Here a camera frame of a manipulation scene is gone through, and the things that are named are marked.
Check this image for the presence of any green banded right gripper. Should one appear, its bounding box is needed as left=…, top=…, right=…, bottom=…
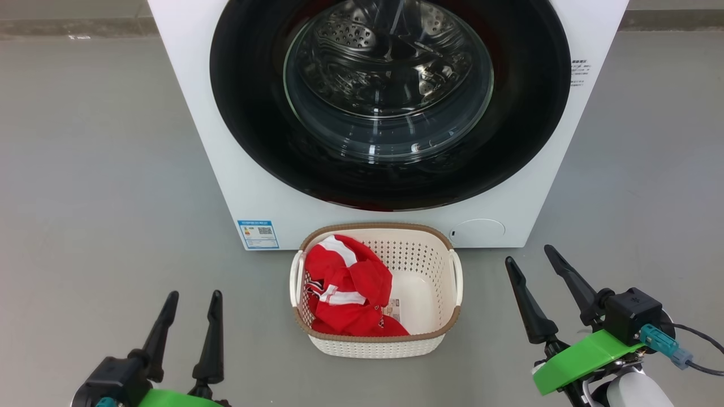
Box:
left=505, top=245, right=647, bottom=407

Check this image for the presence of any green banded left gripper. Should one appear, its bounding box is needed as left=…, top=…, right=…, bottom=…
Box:
left=129, top=290, right=230, bottom=407

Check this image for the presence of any red and white jersey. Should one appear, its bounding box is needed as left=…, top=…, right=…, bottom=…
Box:
left=304, top=235, right=410, bottom=337

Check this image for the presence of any black rimmed glass washer door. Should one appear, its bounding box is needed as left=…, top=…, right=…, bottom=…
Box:
left=209, top=0, right=572, bottom=213

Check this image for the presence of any cream perforated laundry basket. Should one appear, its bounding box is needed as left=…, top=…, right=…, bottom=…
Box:
left=290, top=222, right=464, bottom=359

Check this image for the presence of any white front-load washing machine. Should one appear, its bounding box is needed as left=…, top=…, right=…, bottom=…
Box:
left=147, top=0, right=630, bottom=250

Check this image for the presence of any round filter cover flap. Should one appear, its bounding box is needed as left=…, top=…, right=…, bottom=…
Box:
left=450, top=218, right=506, bottom=248

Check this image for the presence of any blue energy label sticker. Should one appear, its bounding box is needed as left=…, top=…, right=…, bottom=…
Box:
left=237, top=220, right=280, bottom=250

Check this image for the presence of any thin black camera cable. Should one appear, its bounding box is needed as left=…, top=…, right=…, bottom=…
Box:
left=672, top=323, right=724, bottom=347

